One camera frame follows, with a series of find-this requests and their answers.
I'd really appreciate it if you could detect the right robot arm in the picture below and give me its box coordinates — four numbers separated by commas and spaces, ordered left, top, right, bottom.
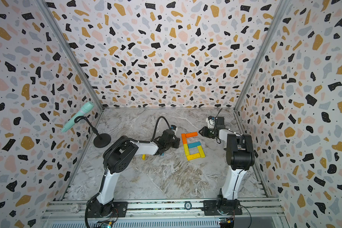
199, 116, 255, 209

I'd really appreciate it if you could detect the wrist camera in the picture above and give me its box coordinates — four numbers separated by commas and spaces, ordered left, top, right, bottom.
170, 124, 178, 132
206, 116, 215, 128

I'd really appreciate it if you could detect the mint green microphone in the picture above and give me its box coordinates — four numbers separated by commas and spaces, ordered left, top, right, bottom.
61, 102, 95, 133

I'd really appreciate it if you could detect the orange block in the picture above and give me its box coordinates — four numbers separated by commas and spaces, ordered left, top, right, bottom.
181, 134, 188, 144
185, 132, 198, 138

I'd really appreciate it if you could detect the yellow-green block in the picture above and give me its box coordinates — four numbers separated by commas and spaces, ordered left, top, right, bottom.
183, 144, 190, 156

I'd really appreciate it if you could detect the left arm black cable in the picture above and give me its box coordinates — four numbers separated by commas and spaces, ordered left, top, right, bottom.
85, 116, 172, 228

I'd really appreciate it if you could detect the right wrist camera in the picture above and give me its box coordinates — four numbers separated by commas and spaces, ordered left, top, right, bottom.
206, 116, 215, 128

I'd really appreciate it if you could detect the yellow block front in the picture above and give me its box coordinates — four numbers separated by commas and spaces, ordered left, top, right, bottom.
186, 153, 201, 161

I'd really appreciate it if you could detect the black microphone stand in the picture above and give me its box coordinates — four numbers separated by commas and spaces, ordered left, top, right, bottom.
75, 116, 111, 148

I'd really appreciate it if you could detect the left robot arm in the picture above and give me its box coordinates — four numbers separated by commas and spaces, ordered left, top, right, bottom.
96, 129, 181, 206

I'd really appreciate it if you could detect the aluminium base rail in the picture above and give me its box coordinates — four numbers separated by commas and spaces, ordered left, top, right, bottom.
39, 198, 289, 228

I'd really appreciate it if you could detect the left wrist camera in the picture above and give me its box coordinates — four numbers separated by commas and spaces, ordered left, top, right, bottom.
170, 124, 178, 132

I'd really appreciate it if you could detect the teal block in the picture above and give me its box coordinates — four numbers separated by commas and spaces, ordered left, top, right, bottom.
188, 142, 201, 149

